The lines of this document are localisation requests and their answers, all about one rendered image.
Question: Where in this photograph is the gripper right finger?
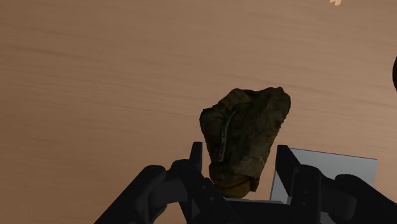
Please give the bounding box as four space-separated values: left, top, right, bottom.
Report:
275 144 397 224

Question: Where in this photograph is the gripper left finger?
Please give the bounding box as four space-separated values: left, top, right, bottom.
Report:
94 141 242 224

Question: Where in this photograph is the grey flat rectangular box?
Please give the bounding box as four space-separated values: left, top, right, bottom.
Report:
268 147 378 204

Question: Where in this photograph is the olive brown crumpled lump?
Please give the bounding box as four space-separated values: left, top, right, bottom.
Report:
199 87 291 199

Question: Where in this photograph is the black round object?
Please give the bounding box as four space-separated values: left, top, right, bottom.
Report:
391 56 397 92

